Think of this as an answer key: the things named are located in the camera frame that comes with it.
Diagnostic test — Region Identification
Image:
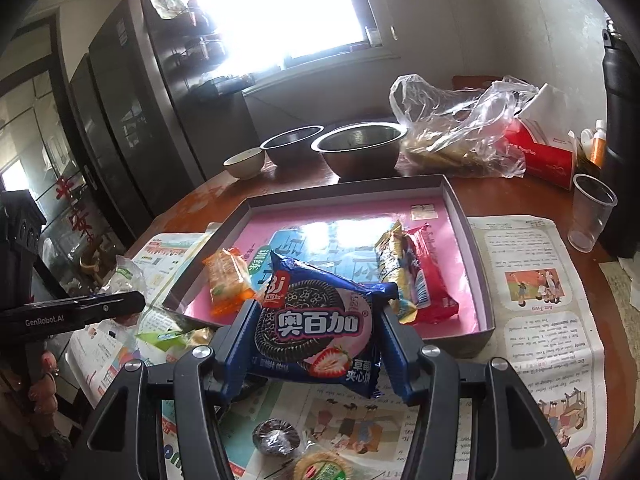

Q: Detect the blue sandwich cookie packet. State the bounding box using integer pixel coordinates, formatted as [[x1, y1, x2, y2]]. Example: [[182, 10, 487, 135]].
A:
[[247, 254, 399, 400]]

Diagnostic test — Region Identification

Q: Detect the wooden chair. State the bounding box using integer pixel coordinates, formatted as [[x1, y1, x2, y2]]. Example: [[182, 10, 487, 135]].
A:
[[452, 75, 504, 94]]

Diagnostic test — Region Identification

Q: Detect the red snack packet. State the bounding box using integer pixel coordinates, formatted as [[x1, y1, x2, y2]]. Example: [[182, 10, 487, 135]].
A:
[[402, 225, 462, 327]]

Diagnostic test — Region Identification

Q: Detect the cartoon picture newspaper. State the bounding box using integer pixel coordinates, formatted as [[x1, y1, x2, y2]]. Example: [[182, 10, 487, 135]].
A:
[[220, 215, 609, 480]]

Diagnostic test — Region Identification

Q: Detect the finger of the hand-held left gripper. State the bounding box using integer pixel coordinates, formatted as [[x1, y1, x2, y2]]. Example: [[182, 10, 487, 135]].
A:
[[67, 291, 147, 330]]

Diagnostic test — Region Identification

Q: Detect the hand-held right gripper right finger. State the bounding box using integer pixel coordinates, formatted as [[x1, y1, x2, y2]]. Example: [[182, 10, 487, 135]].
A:
[[377, 302, 571, 480]]

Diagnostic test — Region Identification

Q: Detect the yellow snack stick packet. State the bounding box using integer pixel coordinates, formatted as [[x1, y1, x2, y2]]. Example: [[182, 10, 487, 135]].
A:
[[375, 220, 422, 327]]

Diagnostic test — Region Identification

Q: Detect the green cake packet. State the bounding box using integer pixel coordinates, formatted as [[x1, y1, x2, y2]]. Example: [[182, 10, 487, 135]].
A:
[[135, 326, 217, 364]]

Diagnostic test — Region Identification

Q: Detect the window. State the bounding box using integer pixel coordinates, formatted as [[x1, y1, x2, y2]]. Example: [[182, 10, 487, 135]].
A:
[[182, 0, 402, 88]]

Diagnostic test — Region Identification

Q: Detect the small ceramic bowl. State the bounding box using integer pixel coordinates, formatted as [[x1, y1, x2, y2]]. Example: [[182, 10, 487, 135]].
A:
[[223, 147, 266, 181]]

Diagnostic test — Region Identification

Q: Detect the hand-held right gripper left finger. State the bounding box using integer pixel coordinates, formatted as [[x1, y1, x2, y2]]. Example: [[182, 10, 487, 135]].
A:
[[75, 300, 263, 480]]

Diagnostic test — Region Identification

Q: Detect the clear plastic cup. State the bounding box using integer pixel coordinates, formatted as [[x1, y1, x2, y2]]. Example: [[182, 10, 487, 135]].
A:
[[567, 173, 619, 254]]

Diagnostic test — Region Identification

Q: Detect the small orange bottle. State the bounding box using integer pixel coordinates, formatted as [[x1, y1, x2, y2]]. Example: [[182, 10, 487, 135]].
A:
[[590, 120, 609, 169]]

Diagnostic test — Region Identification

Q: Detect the small steel bowl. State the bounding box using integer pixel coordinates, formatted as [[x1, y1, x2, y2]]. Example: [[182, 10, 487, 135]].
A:
[[260, 125, 326, 169]]

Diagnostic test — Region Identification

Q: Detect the orange rice cracker packet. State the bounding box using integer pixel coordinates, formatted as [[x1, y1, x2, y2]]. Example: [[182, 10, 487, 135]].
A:
[[202, 247, 257, 319]]

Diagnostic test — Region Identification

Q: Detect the grey cardboard box tray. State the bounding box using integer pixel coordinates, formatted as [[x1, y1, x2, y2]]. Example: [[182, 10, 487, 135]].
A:
[[161, 174, 497, 359]]

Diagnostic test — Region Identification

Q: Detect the black thermos bottle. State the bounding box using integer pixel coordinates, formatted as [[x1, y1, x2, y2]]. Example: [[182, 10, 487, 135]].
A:
[[597, 17, 640, 262]]

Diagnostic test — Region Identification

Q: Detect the dark refrigerator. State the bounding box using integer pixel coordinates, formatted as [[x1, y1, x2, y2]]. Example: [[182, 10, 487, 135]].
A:
[[69, 0, 262, 233]]

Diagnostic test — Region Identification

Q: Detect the colourful headline newspaper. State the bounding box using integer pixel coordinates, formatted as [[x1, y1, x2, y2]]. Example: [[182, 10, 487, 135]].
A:
[[65, 232, 222, 480]]

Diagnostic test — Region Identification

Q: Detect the round biscuit green label packet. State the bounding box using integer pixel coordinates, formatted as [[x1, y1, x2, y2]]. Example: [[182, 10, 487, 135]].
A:
[[292, 449, 352, 480]]

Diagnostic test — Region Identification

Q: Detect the handwritten paper sheet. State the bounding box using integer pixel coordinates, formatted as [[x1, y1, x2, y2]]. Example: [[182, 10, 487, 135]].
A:
[[600, 256, 640, 312]]

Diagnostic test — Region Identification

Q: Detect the large steel bowl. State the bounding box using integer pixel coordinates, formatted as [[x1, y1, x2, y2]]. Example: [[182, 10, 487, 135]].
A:
[[311, 121, 409, 182]]

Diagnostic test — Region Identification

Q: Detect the clear plastic bag with food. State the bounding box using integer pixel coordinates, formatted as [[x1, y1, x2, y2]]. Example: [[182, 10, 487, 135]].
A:
[[390, 74, 540, 179]]

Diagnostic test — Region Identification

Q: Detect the dark chocolate cake packet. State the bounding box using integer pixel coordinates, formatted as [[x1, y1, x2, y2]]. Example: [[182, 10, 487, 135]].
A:
[[252, 417, 304, 457]]

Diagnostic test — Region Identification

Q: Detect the red tissue box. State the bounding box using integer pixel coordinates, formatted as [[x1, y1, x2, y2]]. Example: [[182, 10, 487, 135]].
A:
[[502, 82, 577, 192]]

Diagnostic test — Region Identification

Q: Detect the person's left hand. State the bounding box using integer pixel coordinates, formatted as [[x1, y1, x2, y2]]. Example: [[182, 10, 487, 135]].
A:
[[27, 350, 60, 437]]

